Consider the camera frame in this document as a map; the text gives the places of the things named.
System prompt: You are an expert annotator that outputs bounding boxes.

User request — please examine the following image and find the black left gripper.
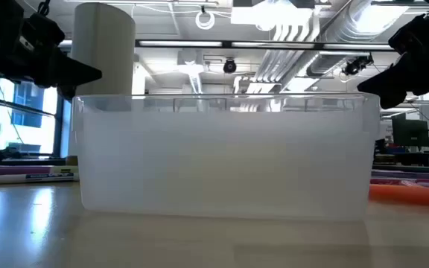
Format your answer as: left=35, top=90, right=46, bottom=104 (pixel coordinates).
left=0, top=0, right=103, bottom=102

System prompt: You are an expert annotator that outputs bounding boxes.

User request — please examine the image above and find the orange highlighter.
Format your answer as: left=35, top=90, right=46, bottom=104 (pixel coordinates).
left=369, top=183, right=429, bottom=208

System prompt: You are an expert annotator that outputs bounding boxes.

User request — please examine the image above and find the black computer monitor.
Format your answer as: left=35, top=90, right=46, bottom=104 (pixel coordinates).
left=391, top=112, right=429, bottom=148

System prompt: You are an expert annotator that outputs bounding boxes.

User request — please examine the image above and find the large glass window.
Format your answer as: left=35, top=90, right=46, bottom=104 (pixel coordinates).
left=0, top=74, right=72, bottom=159

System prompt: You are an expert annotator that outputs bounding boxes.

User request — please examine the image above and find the blue box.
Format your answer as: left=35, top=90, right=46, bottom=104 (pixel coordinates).
left=380, top=146, right=406, bottom=156

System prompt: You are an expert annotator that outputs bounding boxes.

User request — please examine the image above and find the dark background desk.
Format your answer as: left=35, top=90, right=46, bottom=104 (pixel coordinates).
left=372, top=150, right=429, bottom=168

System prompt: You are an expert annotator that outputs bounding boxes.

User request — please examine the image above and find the black light bar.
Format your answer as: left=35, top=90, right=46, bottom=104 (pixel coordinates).
left=135, top=39, right=398, bottom=52

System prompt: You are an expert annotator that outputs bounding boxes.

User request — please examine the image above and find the translucent clear plastic bin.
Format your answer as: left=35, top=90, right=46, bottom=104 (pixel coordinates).
left=71, top=92, right=382, bottom=223

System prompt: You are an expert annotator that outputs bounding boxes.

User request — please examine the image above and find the silver ceiling duct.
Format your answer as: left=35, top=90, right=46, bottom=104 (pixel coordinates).
left=305, top=0, right=394, bottom=77

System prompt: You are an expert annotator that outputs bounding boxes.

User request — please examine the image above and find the white cable coil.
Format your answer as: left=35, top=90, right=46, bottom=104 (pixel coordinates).
left=194, top=10, right=216, bottom=31

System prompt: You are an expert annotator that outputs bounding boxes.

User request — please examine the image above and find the black round overhead camera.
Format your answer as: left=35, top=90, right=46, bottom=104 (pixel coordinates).
left=222, top=58, right=238, bottom=74

